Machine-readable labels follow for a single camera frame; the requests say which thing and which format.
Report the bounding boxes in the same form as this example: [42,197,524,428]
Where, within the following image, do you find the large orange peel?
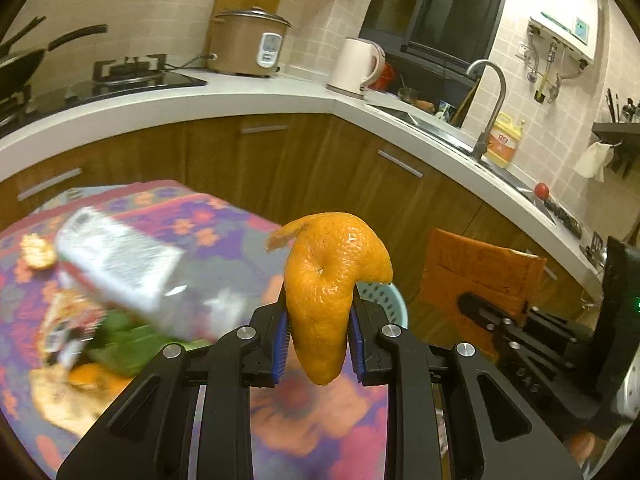
[28,363,132,437]

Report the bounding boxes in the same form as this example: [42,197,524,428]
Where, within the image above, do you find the green bok choy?
[85,310,210,377]

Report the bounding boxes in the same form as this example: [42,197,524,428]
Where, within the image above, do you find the orange package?
[420,229,547,360]

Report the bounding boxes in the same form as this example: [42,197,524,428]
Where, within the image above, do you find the panda snack wrapper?
[36,289,106,370]

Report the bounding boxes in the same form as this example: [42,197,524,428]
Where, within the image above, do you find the clear plastic bottle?
[54,207,250,341]

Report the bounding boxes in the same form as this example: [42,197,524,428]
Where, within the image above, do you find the teal plastic waste basket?
[357,282,409,330]

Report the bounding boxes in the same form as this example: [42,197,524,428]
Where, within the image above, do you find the wooden kitchen cabinets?
[0,112,601,340]

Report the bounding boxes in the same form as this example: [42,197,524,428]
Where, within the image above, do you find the red tomato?
[534,182,550,200]

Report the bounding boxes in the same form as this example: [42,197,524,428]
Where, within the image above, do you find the white hanging cloth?
[574,142,615,182]

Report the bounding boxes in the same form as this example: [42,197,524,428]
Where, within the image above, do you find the small orange peel piece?
[20,233,56,270]

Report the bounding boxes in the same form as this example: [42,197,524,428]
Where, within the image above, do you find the steel sink faucet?
[465,58,509,162]

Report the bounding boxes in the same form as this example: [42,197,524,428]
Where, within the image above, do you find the yellow detergent bottle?
[486,112,526,168]

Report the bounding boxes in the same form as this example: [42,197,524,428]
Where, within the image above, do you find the steel sink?
[364,102,557,221]

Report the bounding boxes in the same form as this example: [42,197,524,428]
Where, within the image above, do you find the red container on sill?
[369,62,396,92]

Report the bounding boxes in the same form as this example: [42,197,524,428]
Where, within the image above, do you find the black gas stove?
[1,53,207,138]

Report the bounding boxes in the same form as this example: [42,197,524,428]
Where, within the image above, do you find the white water heater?
[529,0,599,65]

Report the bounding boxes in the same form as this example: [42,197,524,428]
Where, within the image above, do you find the white electric kettle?
[326,38,386,99]

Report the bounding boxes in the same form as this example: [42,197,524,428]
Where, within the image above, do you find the dark window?
[360,0,504,75]

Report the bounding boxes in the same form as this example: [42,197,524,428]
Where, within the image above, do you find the black wok pan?
[0,16,108,110]

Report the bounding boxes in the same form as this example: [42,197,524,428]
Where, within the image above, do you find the brown rice cooker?
[206,6,291,77]

